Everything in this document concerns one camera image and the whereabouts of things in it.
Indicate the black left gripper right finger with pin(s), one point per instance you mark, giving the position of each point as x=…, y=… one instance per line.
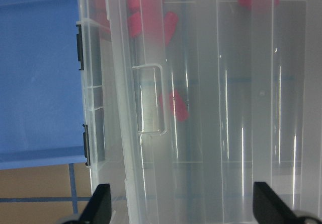
x=268, y=207

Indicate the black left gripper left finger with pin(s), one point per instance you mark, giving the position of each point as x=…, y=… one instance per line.
x=98, y=209

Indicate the clear plastic box lid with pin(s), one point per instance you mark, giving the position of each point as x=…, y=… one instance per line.
x=249, y=72

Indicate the black box latch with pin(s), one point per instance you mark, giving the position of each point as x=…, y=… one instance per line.
x=80, y=58

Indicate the clear plastic storage box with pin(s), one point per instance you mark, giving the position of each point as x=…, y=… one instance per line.
x=102, y=116

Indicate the blue plastic tray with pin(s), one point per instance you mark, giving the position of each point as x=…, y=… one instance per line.
x=41, y=94

